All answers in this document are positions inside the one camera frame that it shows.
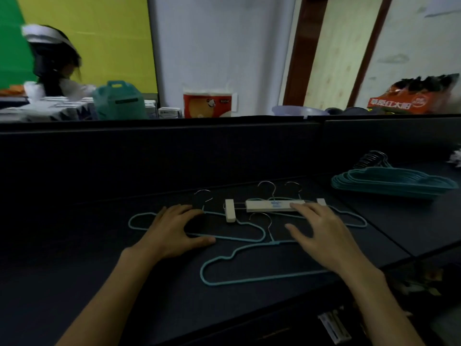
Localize grey round container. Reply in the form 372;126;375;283
324;107;372;116

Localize green wall panel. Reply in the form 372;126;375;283
0;0;36;90

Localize row of white small boxes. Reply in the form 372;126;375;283
0;96;182;122

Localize yellow wall panel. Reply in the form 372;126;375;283
16;0;158;94

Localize brown door frame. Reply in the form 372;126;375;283
282;0;395;109

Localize stack of teal hangers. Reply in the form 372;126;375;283
330;150;459;200

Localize person's right hand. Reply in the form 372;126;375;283
284;202;379;277

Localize white clip hanger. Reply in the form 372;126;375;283
225;180;327;223

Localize red tissue pack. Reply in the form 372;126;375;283
182;88;238;119

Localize white wall notice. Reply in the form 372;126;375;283
425;0;461;18

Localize lavender plastic basin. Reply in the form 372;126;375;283
272;105;330;118

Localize orange snack packets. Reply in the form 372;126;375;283
0;84;26;97

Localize orange snack carton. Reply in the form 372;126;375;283
367;74;460;115

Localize person's left hand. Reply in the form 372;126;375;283
131;204;217;263

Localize black back panel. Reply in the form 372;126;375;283
0;114;461;213

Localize person's left forearm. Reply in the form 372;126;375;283
56;248;163;346

